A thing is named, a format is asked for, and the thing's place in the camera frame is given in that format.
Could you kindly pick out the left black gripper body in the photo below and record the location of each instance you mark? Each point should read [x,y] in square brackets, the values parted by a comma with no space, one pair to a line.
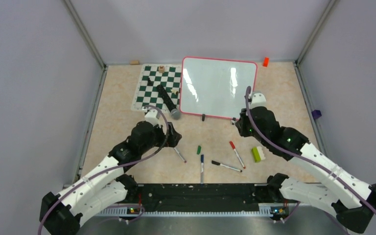
[158,138]

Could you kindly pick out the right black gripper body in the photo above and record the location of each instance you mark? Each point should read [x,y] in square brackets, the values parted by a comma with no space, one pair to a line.
[245,130]

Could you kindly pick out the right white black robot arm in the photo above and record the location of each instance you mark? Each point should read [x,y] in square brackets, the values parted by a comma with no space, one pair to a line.
[351,201]

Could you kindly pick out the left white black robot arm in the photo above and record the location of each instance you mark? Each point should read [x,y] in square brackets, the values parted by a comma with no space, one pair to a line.
[64,213]

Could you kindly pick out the pink framed whiteboard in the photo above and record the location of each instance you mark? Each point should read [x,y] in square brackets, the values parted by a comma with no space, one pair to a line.
[215,87]

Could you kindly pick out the lime green lego brick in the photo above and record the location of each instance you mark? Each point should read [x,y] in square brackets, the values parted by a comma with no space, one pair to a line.
[258,154]

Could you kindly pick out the black microphone grey head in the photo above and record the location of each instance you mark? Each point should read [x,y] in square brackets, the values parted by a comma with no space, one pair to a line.
[174,112]

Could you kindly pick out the red cap marker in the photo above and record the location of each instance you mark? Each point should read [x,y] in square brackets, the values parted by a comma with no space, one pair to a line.
[237,154]

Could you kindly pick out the purple cap marker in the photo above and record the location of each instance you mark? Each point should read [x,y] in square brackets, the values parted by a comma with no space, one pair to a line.
[180,155]

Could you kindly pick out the purple block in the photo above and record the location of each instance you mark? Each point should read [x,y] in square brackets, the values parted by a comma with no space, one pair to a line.
[316,114]

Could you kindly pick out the black chess piece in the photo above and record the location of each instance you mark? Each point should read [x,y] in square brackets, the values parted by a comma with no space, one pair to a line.
[149,82]

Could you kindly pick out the orange block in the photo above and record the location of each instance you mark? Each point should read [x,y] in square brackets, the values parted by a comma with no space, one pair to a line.
[266,62]

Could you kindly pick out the blue cap marker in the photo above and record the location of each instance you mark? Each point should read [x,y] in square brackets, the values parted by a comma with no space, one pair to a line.
[202,169]

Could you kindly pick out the green white chess mat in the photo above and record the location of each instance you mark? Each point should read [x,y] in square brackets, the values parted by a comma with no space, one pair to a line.
[148,95]

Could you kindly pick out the black cap marker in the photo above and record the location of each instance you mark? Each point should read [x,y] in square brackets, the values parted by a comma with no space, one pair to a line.
[226,166]

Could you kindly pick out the wooden cork piece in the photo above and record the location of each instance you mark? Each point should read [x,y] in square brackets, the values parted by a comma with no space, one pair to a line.
[134,62]

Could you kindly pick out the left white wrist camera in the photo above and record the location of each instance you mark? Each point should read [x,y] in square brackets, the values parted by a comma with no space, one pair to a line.
[152,116]

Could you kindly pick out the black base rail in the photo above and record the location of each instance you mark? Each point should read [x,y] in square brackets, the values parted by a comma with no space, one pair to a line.
[246,197]

